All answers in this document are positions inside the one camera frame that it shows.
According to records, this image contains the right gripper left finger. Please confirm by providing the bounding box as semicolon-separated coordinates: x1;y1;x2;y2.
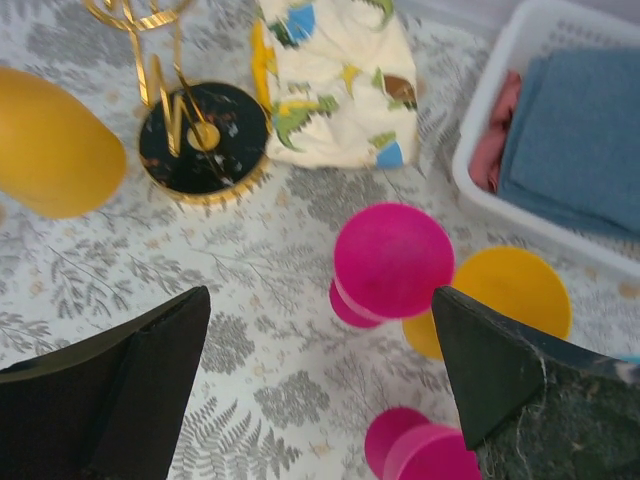
1;286;211;479

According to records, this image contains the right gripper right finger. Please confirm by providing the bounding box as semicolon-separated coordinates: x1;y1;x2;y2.
432;286;639;480

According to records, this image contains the magenta wine glass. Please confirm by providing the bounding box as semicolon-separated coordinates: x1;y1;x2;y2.
364;407;482;480
329;202;456;328

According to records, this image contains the yellow wine glass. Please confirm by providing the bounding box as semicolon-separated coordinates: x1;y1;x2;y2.
421;246;572;340
1;67;127;219

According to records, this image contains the gold wine glass rack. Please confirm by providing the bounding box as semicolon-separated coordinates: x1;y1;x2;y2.
84;1;270;205

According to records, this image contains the teal wine glass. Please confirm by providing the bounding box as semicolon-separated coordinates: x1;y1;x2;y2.
618;355;640;365

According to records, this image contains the pink folded cloth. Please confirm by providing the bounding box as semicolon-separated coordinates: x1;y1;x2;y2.
469;70;522;193

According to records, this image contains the blue folded towel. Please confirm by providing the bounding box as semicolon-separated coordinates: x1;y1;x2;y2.
497;47;639;240

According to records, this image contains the white plastic basket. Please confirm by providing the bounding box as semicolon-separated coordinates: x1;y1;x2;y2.
452;1;639;280

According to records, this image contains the dinosaur print cloth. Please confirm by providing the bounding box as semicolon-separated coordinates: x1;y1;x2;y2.
251;1;419;169

